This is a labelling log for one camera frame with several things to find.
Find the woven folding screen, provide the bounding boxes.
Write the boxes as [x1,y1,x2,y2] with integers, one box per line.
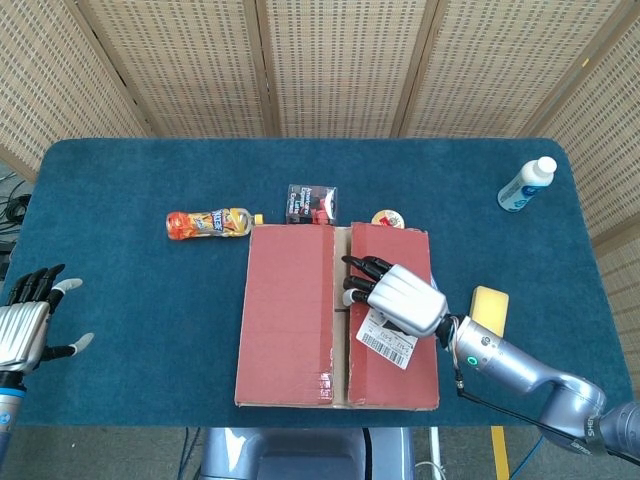
[0,0,640,286]

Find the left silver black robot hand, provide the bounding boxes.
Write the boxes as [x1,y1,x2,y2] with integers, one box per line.
[0,263,96,375]

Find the yellow sponge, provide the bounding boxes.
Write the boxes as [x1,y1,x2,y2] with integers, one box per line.
[468,285,510,341]

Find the blue floor cable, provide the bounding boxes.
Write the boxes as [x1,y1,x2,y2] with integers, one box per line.
[182,427,201,480]
[509,433,547,480]

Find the black floor cables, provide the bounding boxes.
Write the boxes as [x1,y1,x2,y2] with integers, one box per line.
[0,169,34,236]

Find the blue carpet table cover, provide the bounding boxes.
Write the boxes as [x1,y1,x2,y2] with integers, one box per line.
[0,138,624,429]

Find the white pole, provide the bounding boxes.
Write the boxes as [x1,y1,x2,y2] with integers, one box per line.
[428,427,444,480]

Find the black coffee capsule box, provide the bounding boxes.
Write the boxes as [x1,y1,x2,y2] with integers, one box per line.
[285,183,339,227]

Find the yellow floor tape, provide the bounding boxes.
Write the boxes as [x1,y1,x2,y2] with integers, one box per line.
[490,426,510,480]

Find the white bottle blue label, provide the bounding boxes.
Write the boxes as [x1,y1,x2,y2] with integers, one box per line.
[496,156,558,213]

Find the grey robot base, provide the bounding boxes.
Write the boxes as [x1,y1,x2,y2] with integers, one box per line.
[199,427,415,480]

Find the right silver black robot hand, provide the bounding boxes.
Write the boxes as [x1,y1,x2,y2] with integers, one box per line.
[341,255,448,339]

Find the orange drink bottle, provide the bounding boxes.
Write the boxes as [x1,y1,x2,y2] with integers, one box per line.
[165,208,265,243]

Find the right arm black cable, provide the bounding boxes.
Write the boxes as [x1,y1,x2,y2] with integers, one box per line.
[451,344,640,465]

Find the red brown cardboard box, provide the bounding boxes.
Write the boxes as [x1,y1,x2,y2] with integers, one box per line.
[233,220,440,413]

